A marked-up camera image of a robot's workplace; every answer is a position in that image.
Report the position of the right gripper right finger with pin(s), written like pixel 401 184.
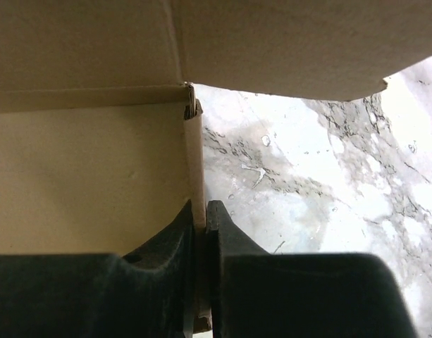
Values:
pixel 255 293

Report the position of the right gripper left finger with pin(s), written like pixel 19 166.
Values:
pixel 145 293

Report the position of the cardboard box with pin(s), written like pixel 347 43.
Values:
pixel 310 120

